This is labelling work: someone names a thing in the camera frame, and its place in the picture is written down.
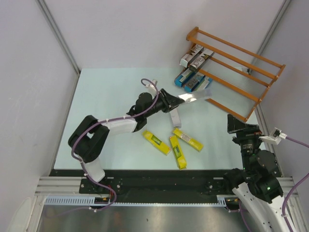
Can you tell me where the silver black R&O charcoal box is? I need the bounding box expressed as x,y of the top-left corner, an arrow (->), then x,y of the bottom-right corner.
180,44 -> 204,68

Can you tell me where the lilac text-side toothpaste box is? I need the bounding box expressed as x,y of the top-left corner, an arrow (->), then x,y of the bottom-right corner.
177,89 -> 212,103

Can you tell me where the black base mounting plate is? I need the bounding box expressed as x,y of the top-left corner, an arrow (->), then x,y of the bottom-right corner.
49,169 -> 244,201

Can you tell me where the lilac Protefix toothpaste box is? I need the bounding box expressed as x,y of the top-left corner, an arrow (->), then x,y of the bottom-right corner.
170,108 -> 182,129

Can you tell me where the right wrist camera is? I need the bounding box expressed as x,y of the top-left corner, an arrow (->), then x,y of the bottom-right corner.
260,128 -> 287,145

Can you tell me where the blue toothpaste box with barcode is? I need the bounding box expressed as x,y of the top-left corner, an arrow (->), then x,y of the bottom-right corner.
174,68 -> 195,87

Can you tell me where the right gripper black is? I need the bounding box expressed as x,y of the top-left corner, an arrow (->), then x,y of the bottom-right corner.
226,113 -> 265,172

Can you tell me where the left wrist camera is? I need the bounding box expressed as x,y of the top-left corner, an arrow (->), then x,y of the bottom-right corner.
147,79 -> 157,95

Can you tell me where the orange wooden shelf rack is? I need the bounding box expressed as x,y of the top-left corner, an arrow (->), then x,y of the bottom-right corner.
181,27 -> 285,122

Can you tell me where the white slotted cable duct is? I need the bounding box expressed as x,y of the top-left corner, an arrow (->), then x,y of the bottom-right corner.
44,195 -> 114,206

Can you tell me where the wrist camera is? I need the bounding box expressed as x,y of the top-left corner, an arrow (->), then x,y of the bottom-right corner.
147,79 -> 157,95
260,128 -> 287,145

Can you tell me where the aluminium frame rail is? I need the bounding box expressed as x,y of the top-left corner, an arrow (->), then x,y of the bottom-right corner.
36,176 -> 87,197

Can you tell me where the yellow curaprox box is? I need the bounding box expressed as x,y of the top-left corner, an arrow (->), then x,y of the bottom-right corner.
169,135 -> 187,170
142,130 -> 171,155
172,128 -> 204,152

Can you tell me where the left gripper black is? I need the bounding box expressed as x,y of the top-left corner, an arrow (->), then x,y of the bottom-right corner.
144,88 -> 184,118

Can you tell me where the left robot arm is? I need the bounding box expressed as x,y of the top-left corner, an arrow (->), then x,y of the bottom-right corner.
68,89 -> 185,193

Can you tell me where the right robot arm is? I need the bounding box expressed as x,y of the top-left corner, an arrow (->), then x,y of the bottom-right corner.
223,114 -> 308,232

